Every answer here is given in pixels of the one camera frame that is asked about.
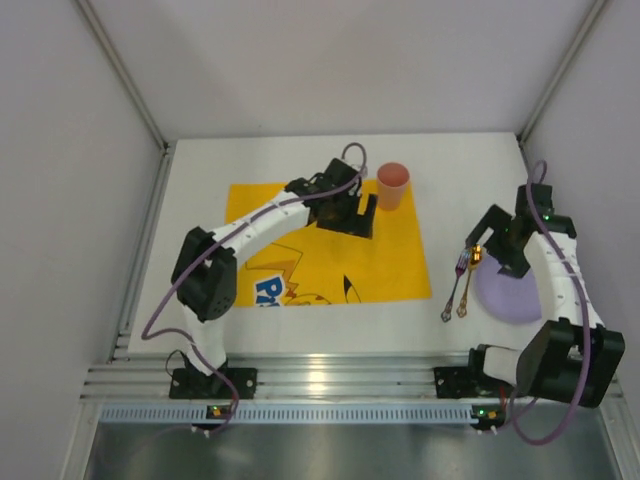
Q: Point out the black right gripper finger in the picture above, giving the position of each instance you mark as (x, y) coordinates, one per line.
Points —
(515, 269)
(495, 219)

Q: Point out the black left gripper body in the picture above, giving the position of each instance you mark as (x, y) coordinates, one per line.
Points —
(342, 220)

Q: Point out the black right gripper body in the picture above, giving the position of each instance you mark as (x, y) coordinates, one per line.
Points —
(505, 245)

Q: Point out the gold metal spoon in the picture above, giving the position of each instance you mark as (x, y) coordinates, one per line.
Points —
(476, 255)

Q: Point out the purple metal fork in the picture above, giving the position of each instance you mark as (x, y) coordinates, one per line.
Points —
(459, 270)

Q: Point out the pink plastic cup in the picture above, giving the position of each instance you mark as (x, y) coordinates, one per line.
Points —
(392, 181)

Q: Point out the yellow printed cloth placemat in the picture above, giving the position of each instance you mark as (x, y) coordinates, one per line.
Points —
(317, 267)

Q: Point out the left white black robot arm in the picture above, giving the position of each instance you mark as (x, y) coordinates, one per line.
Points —
(206, 269)

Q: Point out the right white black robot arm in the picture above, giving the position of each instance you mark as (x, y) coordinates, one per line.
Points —
(573, 356)

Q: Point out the lilac plastic plate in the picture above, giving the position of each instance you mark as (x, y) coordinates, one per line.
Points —
(510, 300)

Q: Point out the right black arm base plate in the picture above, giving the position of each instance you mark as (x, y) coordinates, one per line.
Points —
(457, 382)

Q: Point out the aluminium mounting rail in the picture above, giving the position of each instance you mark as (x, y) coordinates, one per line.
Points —
(307, 377)

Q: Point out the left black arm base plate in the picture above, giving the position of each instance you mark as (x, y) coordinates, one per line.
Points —
(187, 384)

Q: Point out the aluminium frame post right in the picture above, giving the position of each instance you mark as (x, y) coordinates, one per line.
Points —
(570, 54)

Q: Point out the aluminium frame post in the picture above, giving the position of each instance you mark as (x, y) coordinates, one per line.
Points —
(91, 18)
(570, 54)

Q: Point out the aluminium frame post left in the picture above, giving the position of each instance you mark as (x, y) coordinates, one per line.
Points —
(91, 18)

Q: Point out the slotted grey cable duct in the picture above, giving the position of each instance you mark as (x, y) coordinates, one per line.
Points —
(302, 414)

